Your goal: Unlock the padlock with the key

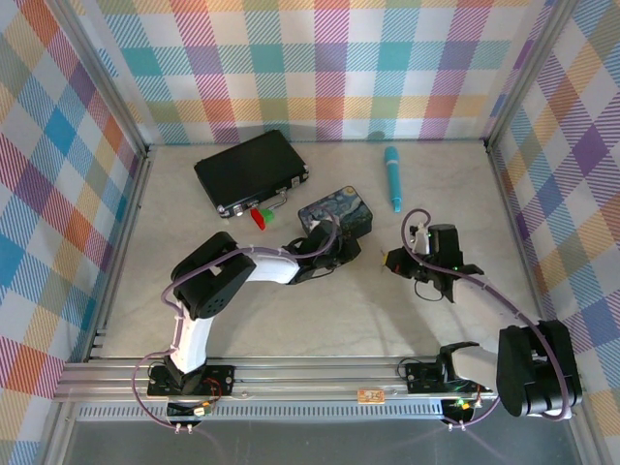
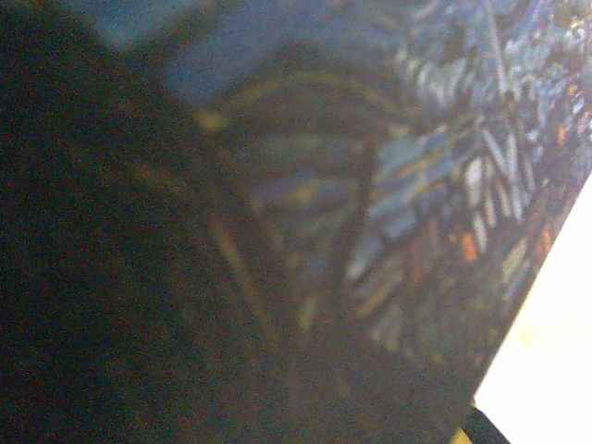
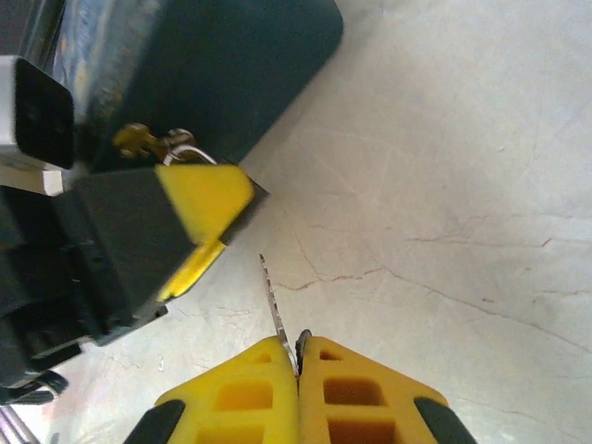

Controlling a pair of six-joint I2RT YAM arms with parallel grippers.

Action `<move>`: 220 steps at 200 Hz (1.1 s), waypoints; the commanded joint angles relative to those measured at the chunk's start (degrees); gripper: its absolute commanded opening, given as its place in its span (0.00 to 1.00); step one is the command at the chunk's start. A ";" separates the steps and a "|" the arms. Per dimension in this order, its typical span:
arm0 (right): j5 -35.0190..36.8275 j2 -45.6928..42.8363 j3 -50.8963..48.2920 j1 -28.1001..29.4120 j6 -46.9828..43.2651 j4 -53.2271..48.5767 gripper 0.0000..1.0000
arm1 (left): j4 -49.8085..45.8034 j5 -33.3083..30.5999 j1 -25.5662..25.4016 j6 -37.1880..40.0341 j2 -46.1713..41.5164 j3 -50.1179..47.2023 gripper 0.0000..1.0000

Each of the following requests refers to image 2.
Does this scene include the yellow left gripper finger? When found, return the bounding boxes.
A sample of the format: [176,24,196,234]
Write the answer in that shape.
[450,405,510,444]

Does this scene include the starry night tin box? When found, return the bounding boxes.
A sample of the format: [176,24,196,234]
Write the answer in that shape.
[92,0,592,417]

